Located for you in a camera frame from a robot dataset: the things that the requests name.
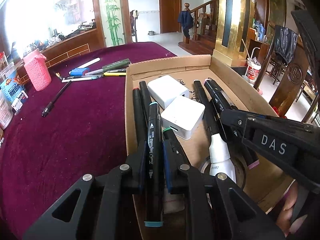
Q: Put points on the green pen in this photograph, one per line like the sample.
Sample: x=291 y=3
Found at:
x=108 y=67

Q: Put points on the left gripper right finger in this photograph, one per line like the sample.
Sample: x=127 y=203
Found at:
x=216 y=207

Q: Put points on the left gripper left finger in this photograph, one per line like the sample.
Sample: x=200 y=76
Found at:
x=97 y=208

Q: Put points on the blue and white eraser pen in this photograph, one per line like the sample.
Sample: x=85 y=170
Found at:
x=84 y=68

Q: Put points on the white USB charger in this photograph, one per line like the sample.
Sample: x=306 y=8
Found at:
x=183 y=115

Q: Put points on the teal-capped black marker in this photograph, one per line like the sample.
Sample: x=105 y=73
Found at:
x=155 y=170

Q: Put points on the maroon velvet tablecloth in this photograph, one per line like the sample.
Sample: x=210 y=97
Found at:
x=42 y=157

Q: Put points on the wooden sideboard cabinet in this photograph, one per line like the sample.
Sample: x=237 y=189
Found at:
x=84 y=43

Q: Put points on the blue printed box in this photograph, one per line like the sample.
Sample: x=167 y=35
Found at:
x=11 y=86

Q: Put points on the red-capped black marker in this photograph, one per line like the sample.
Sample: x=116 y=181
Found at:
x=140 y=122

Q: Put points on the wooden chair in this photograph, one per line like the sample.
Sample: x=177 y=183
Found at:
x=293 y=77

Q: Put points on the black pen on table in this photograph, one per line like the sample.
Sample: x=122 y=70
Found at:
x=50 y=105

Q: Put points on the wooden door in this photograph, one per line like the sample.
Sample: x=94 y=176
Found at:
x=169 y=11

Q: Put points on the green-capped black marker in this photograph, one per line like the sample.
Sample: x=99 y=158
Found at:
x=175 y=144

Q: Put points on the white glue bottle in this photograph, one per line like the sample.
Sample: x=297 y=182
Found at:
x=220 y=159

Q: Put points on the pink knitted jar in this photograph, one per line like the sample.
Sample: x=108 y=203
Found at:
x=35 y=66

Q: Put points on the yellow pen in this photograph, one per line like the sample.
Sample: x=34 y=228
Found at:
x=114 y=74

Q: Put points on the pink-capped black marker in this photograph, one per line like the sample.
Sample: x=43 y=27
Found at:
x=233 y=137

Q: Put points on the white paint bucket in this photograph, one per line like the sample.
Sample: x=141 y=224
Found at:
x=253 y=69

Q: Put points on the right hand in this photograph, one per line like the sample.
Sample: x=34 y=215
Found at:
x=284 y=219

